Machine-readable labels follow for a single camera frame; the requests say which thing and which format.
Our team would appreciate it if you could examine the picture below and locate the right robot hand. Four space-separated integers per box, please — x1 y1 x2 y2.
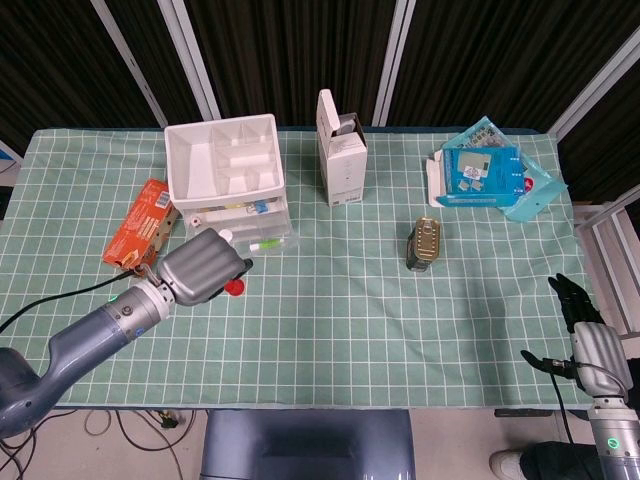
520 273 632 400

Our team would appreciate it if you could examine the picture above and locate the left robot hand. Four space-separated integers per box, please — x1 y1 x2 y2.
157 228 255 307

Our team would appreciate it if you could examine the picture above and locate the clear drawer with toys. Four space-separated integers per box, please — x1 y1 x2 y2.
182 197 301 257

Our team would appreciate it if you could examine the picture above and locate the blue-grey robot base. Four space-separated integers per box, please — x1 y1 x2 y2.
199 409 416 480

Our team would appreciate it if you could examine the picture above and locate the orange carton box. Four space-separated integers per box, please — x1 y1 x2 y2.
102 178 180 277

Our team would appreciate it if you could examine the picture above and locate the white metal rack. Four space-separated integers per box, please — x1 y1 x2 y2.
574 184 640 341

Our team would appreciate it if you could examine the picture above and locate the dark trouser leg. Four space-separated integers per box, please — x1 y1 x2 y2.
519 439 606 480

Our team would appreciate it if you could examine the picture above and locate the green checked tablecloth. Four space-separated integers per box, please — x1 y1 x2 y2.
0 127 596 411

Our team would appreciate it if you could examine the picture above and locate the white shoe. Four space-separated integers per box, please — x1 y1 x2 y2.
489 448 526 480

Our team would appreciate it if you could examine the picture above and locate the teal plastic bag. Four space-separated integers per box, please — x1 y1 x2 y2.
442 115 570 223

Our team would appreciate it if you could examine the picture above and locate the tall white carton box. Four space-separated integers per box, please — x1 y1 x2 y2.
315 88 369 207

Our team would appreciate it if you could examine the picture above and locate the flat blue product box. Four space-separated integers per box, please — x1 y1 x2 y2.
426 145 529 209

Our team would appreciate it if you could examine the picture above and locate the white board with blue stripe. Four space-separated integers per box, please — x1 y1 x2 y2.
0 139 24 174

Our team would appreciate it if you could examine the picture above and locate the black curtain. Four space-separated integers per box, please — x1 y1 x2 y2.
0 0 640 201

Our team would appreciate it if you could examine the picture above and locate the black right hand cable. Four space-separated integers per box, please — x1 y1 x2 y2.
547 359 626 446

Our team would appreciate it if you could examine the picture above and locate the white plastic drawer organizer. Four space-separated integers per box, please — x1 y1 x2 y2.
163 113 294 236

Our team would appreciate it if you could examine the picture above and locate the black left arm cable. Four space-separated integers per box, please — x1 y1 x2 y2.
0 267 151 334

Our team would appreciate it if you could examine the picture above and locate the grey floor cable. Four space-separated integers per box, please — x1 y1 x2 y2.
84 408 187 480

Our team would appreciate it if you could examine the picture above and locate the white frame post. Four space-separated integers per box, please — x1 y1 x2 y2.
91 0 169 126
372 0 416 127
157 0 221 121
549 29 640 141

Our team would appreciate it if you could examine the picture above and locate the black floor cable bundle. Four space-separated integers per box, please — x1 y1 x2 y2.
0 429 39 480

